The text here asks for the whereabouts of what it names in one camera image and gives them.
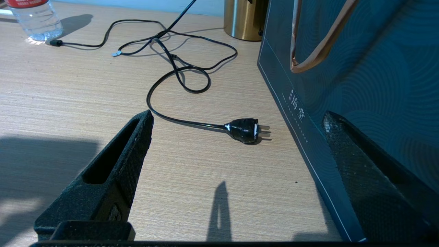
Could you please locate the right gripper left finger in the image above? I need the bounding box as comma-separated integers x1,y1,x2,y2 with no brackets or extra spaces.
34,110,154,241

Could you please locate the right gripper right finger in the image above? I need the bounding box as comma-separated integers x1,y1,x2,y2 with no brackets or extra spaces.
322,111,439,242

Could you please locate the dark blue gift bag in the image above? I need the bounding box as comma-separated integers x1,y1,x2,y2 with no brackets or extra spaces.
257,0,439,242

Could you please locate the water bottle red cap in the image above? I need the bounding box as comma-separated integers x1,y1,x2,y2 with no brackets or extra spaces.
5,0,64,42

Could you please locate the brass desk lamp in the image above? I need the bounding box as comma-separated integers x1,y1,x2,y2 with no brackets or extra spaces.
224,0,270,42

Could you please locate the black lamp power cable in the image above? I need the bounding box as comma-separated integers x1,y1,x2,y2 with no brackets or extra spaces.
147,30,272,144

